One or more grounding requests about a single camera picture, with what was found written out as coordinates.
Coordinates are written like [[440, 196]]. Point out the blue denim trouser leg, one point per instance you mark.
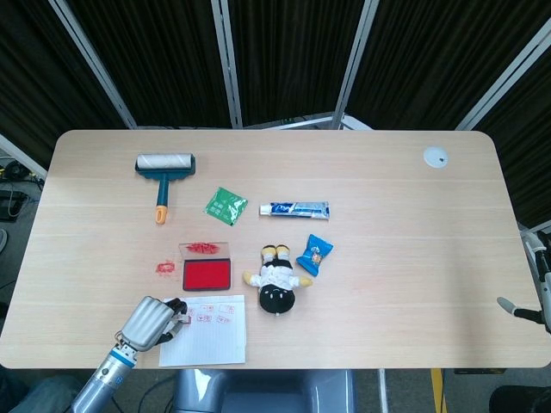
[[43, 391]]

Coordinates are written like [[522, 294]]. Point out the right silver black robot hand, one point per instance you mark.
[[546, 301]]

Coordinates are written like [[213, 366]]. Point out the white table leg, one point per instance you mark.
[[383, 391]]

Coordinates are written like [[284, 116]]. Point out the black chair seat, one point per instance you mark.
[[521, 400]]

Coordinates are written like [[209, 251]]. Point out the blue snack packet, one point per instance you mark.
[[314, 254]]

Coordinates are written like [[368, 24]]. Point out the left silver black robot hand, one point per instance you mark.
[[146, 322]]

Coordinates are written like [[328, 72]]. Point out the green foil sachet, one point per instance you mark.
[[221, 205]]

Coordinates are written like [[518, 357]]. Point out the black electronics box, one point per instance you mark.
[[10, 206]]

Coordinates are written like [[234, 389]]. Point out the white lined paper sheet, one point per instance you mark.
[[211, 344]]

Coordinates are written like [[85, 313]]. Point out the teal lint roller orange tip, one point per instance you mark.
[[163, 189]]

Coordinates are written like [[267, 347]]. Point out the grey partition foot bar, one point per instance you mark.
[[301, 121]]

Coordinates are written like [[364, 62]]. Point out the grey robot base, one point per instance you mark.
[[258, 391]]

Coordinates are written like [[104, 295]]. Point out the black-haired plush doll white coat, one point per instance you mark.
[[277, 284]]

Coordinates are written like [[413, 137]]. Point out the grey partition frame post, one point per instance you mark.
[[21, 157], [228, 64], [355, 64], [501, 86], [95, 64]]

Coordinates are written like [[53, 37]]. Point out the red ink pad clear lid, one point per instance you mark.
[[206, 275]]

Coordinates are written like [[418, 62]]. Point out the blue white toothpaste tube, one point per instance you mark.
[[297, 209]]

